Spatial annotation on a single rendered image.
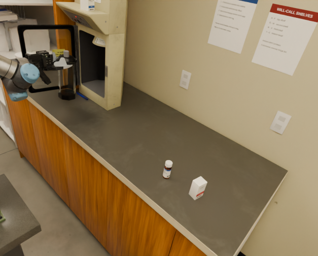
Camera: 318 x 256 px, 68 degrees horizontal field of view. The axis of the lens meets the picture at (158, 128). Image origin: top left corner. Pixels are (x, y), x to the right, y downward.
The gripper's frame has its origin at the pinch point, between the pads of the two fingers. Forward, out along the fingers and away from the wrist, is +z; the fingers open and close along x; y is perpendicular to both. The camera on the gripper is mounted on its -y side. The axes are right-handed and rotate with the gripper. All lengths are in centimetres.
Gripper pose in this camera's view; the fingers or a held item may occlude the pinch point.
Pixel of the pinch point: (66, 63)
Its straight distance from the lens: 144.4
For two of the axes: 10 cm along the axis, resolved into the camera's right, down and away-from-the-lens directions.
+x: -7.3, -4.5, 5.0
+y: 1.4, -8.3, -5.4
